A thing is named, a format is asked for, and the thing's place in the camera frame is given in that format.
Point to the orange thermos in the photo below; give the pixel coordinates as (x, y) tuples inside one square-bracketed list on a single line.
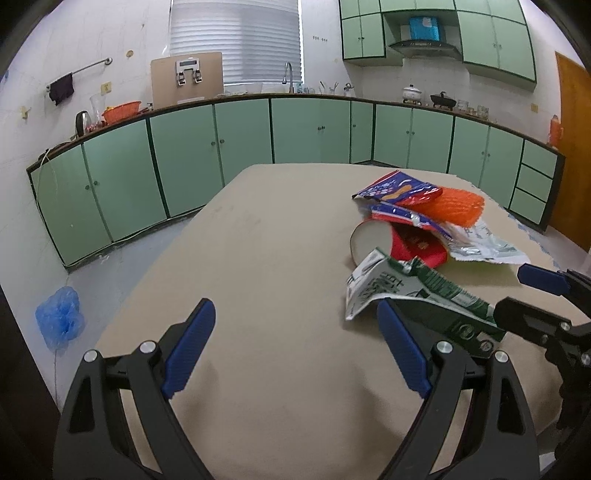
[(555, 131)]

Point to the blue plastic bag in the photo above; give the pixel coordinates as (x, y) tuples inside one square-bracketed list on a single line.
[(60, 318)]

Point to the white window blind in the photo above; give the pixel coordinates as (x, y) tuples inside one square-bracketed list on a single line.
[(235, 41)]

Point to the steel towel rail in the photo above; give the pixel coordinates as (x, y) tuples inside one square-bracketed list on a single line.
[(87, 69)]

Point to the steel faucet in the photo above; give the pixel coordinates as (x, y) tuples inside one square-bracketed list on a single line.
[(291, 76)]

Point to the orange plastic basket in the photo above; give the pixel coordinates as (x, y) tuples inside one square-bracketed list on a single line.
[(121, 112)]

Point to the white cooking pot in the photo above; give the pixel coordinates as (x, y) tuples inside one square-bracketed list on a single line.
[(411, 93)]

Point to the green wall cabinets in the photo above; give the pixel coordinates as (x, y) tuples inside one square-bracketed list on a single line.
[(508, 46)]

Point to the red paper cup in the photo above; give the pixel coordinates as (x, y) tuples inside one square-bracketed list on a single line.
[(415, 247)]

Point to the dark towel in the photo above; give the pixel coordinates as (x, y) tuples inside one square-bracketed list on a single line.
[(61, 90)]

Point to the red white blue snack packet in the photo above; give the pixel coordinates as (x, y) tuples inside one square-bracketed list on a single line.
[(397, 214)]

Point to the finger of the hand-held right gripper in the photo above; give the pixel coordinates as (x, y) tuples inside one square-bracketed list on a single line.
[(521, 316), (540, 277)]

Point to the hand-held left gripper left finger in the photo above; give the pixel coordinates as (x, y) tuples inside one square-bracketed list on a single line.
[(189, 350)]

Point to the black range hood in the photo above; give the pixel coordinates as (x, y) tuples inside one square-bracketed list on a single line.
[(425, 46)]

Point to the black wok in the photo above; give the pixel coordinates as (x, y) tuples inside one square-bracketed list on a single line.
[(443, 100)]

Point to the white green foil wrapper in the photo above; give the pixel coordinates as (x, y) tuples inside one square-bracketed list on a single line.
[(485, 247)]

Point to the green base cabinets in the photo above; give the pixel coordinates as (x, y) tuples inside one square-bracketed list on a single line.
[(184, 161)]

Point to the white grey device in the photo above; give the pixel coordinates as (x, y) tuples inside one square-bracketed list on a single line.
[(188, 63)]

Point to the steel kettle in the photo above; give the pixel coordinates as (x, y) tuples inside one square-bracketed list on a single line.
[(83, 123)]

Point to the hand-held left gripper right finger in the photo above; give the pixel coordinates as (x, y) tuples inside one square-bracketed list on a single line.
[(404, 350)]

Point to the orange foam fruit net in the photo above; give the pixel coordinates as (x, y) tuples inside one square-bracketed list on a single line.
[(455, 205)]

